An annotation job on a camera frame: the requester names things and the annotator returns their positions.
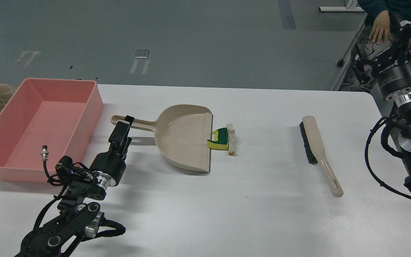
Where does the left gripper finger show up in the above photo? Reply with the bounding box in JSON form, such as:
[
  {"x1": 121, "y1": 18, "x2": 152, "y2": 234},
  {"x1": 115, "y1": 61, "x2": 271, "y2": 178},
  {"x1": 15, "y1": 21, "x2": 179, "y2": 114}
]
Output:
[
  {"x1": 108, "y1": 121, "x2": 128, "y2": 155},
  {"x1": 124, "y1": 115, "x2": 135, "y2": 152}
]

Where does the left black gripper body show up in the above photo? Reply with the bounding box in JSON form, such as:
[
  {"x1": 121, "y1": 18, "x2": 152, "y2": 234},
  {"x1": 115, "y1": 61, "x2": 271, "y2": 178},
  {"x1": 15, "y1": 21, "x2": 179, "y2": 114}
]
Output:
[{"x1": 90, "y1": 150, "x2": 127, "y2": 187}]

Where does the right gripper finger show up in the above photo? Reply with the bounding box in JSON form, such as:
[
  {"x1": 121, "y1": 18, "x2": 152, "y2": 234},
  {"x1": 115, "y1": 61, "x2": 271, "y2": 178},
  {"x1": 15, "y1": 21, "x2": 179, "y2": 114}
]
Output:
[
  {"x1": 352, "y1": 54, "x2": 379, "y2": 86},
  {"x1": 389, "y1": 20, "x2": 411, "y2": 57}
]

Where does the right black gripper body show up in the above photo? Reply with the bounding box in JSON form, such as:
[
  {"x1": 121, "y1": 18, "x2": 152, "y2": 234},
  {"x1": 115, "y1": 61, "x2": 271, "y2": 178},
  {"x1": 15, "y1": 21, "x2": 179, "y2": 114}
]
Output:
[{"x1": 370, "y1": 46, "x2": 411, "y2": 103}]

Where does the beige plastic dustpan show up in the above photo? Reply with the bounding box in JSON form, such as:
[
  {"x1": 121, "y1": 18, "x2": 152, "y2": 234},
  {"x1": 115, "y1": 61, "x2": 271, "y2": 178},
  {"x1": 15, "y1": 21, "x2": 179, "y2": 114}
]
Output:
[{"x1": 131, "y1": 104, "x2": 213, "y2": 174}]

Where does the yellow green sponge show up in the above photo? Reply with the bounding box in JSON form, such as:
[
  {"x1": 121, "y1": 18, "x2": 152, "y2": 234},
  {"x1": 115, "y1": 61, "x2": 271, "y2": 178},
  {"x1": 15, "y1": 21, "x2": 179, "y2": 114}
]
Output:
[{"x1": 207, "y1": 127, "x2": 229, "y2": 150}]

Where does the beige hand brush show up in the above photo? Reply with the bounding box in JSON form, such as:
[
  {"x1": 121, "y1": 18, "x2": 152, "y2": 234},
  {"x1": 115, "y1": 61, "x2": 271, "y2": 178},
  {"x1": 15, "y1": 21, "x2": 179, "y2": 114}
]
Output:
[{"x1": 299, "y1": 115, "x2": 344, "y2": 197}]

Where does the white bread piece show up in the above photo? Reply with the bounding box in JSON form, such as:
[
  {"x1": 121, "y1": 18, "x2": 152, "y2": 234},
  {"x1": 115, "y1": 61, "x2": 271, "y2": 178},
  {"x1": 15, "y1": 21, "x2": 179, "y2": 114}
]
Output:
[{"x1": 227, "y1": 124, "x2": 235, "y2": 156}]

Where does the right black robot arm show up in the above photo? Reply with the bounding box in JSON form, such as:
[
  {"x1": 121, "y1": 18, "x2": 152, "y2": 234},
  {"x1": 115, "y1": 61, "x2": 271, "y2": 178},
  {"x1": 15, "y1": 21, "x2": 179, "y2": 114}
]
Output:
[{"x1": 351, "y1": 15, "x2": 411, "y2": 200}]

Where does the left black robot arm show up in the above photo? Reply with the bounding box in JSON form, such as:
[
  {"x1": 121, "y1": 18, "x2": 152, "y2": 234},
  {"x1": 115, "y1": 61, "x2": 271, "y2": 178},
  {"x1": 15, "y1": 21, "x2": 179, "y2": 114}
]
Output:
[{"x1": 17, "y1": 116, "x2": 135, "y2": 257}]

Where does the pink plastic bin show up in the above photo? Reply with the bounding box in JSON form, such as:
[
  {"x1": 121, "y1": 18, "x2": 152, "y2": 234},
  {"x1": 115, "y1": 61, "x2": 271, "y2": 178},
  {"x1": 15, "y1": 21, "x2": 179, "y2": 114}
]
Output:
[{"x1": 0, "y1": 78, "x2": 104, "y2": 183}]

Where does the person's right hand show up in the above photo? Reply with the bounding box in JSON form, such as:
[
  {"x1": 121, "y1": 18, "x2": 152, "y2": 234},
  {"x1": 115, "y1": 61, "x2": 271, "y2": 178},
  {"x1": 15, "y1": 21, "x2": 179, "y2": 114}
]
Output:
[{"x1": 369, "y1": 10, "x2": 390, "y2": 44}]

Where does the white office chair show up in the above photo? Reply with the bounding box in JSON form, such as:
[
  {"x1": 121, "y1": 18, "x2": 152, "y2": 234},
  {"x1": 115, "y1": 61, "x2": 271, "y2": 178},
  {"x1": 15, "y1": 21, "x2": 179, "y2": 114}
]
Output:
[{"x1": 331, "y1": 14, "x2": 367, "y2": 91}]

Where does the person in teal sweater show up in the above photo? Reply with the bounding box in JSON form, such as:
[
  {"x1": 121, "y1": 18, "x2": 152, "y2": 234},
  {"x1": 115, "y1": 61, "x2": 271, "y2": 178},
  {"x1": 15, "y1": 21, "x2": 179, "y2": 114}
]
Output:
[{"x1": 339, "y1": 0, "x2": 411, "y2": 91}]

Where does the white desk base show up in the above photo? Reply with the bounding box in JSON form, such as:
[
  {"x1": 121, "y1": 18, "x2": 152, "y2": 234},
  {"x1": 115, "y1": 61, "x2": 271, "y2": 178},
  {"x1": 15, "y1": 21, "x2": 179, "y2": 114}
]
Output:
[{"x1": 318, "y1": 0, "x2": 364, "y2": 12}]

